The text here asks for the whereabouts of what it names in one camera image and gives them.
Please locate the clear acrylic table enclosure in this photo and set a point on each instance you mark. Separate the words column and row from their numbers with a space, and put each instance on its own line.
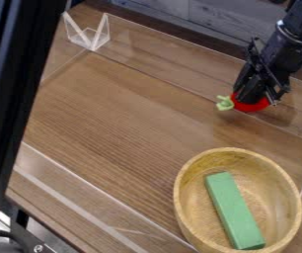
column 123, row 115

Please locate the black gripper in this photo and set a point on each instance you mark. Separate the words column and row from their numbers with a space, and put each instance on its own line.
column 272, row 61

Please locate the black robot arm link foreground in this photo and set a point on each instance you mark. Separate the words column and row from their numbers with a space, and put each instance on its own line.
column 28, row 23

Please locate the oval wooden bowl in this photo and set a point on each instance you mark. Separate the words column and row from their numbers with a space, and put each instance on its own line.
column 267, row 188

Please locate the black metal table bracket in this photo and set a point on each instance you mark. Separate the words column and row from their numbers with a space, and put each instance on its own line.
column 29, row 241

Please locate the clear acrylic corner bracket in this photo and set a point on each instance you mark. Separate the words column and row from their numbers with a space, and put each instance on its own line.
column 88, row 38

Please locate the green rectangular block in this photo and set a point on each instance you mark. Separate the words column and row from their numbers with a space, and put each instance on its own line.
column 233, row 212

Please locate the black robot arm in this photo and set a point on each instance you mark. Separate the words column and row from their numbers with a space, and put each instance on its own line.
column 292, row 19

